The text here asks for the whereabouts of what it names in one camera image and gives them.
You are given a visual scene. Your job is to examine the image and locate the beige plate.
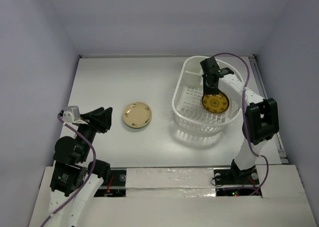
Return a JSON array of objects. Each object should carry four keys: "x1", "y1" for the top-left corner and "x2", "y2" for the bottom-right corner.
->
[{"x1": 123, "y1": 102, "x2": 152, "y2": 123}]

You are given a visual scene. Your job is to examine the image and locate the silver foil covered bar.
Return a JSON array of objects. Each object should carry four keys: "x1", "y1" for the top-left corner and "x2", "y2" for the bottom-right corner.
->
[{"x1": 125, "y1": 168, "x2": 216, "y2": 198}]

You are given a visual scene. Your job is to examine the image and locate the lime green plate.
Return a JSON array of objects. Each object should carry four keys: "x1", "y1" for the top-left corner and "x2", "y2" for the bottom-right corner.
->
[{"x1": 125, "y1": 118, "x2": 152, "y2": 129}]

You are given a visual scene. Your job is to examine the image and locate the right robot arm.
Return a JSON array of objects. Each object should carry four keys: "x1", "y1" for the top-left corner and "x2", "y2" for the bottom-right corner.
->
[{"x1": 200, "y1": 57, "x2": 279, "y2": 187}]

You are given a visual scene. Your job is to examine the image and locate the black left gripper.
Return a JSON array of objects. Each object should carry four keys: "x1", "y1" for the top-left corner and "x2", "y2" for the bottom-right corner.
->
[{"x1": 76, "y1": 105, "x2": 113, "y2": 160}]

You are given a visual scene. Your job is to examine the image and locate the yellow brown-rimmed plate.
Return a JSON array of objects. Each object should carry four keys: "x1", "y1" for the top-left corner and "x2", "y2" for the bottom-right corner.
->
[{"x1": 202, "y1": 92, "x2": 230, "y2": 114}]

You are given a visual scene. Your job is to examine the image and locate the aluminium rail right edge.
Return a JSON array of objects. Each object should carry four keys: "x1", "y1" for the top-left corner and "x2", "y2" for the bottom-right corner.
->
[{"x1": 249, "y1": 57, "x2": 289, "y2": 163}]

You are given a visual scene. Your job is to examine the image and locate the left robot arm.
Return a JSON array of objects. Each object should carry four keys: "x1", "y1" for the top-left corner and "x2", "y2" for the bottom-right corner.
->
[{"x1": 42, "y1": 106, "x2": 113, "y2": 227}]

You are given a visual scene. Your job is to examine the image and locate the white plastic dish rack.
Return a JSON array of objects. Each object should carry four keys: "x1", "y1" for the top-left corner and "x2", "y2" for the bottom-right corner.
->
[{"x1": 172, "y1": 56, "x2": 241, "y2": 134}]

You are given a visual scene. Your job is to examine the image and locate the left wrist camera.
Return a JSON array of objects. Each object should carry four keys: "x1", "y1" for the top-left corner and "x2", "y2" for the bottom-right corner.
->
[{"x1": 61, "y1": 106, "x2": 81, "y2": 123}]

